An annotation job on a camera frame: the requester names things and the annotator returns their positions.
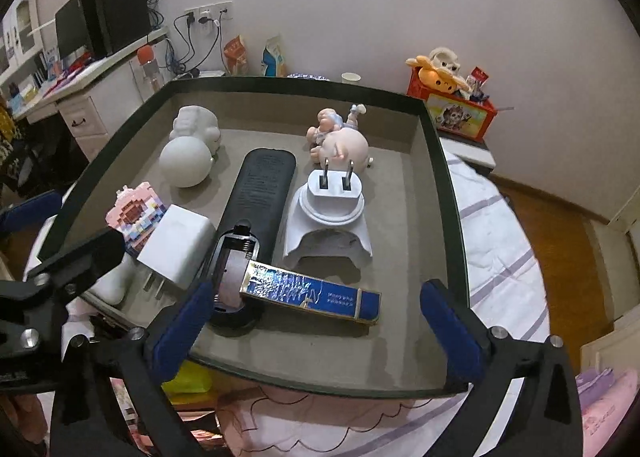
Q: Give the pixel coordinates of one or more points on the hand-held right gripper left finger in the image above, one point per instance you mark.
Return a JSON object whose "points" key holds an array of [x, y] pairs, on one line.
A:
{"points": [[185, 332]]}

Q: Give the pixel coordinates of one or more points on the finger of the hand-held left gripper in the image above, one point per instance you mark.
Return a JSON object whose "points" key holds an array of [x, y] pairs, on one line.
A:
{"points": [[30, 209], [85, 259]]}

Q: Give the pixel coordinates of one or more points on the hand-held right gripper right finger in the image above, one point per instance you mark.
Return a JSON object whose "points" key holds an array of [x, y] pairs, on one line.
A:
{"points": [[450, 332]]}

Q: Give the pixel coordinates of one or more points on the pink block toy red centre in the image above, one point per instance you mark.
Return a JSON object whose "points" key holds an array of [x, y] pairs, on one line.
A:
{"points": [[135, 217]]}

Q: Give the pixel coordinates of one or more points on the white charger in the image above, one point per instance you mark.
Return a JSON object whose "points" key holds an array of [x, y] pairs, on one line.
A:
{"points": [[177, 242]]}

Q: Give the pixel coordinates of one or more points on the pink box with black rim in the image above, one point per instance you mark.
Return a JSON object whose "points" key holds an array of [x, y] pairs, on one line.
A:
{"points": [[400, 237]]}

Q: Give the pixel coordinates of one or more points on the blue gold box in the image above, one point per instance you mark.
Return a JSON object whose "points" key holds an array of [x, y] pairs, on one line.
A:
{"points": [[320, 294]]}

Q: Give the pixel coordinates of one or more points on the white plaster figurine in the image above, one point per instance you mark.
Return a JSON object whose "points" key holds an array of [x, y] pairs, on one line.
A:
{"points": [[187, 162]]}

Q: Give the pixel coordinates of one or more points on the black remote control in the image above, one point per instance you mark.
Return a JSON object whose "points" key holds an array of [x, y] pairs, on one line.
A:
{"points": [[260, 187]]}

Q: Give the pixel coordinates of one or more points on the white plug adapter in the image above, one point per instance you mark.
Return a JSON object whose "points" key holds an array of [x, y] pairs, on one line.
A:
{"points": [[330, 197]]}

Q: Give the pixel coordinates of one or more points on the pink pig figurine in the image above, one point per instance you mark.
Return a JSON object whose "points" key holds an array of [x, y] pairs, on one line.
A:
{"points": [[345, 142]]}

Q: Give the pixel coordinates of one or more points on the yellow packet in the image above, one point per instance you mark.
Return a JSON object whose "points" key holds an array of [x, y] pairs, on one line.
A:
{"points": [[187, 379]]}

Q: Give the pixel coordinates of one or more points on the pile of clothes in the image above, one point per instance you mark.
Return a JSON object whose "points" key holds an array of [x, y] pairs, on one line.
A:
{"points": [[20, 152]]}

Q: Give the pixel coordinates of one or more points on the white striped quilt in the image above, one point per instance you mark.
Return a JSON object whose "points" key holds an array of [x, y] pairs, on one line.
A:
{"points": [[500, 257]]}

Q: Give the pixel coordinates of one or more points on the white desk with drawers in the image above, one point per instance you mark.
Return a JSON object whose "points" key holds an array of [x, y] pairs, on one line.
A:
{"points": [[85, 117]]}

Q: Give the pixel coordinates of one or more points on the pink printed blanket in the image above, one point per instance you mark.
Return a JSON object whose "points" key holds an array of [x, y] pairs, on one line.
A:
{"points": [[605, 412]]}

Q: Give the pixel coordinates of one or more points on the white glass-door cabinet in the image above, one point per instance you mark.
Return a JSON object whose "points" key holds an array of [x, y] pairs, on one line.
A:
{"points": [[17, 32]]}

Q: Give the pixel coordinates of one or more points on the white and black nightstand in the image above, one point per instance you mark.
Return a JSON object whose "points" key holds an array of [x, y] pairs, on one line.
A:
{"points": [[470, 149]]}

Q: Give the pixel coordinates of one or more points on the pink microphone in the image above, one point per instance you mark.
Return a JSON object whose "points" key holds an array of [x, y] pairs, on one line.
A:
{"points": [[150, 69]]}

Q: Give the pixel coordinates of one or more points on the black monitor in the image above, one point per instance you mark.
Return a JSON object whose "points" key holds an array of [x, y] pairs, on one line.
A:
{"points": [[72, 29]]}

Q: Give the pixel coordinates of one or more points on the black computer tower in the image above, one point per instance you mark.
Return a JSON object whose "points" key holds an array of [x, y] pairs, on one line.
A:
{"points": [[117, 17]]}

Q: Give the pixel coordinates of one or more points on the white door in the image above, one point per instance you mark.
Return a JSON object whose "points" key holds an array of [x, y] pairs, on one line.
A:
{"points": [[625, 209]]}

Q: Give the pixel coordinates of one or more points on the red toy box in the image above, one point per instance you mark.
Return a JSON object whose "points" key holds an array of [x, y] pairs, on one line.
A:
{"points": [[457, 114]]}

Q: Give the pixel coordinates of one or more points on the orange snack bag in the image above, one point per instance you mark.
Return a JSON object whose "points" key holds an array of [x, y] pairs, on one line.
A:
{"points": [[236, 54]]}

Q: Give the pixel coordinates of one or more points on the orange plush toy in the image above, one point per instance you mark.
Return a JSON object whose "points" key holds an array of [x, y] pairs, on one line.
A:
{"points": [[437, 74]]}

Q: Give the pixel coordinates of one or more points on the white plush toy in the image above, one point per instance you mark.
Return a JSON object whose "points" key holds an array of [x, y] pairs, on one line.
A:
{"points": [[445, 59]]}

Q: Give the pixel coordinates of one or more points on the white paper cup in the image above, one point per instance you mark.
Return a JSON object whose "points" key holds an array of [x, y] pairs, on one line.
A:
{"points": [[351, 77]]}

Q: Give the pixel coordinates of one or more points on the white and blue carton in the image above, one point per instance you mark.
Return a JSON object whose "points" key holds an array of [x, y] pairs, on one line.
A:
{"points": [[274, 57]]}

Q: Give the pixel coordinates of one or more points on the blue patterned dish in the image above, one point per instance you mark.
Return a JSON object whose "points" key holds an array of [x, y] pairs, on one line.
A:
{"points": [[307, 76]]}

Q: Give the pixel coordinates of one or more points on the white wall socket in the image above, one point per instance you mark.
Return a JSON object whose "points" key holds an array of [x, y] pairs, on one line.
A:
{"points": [[210, 12]]}

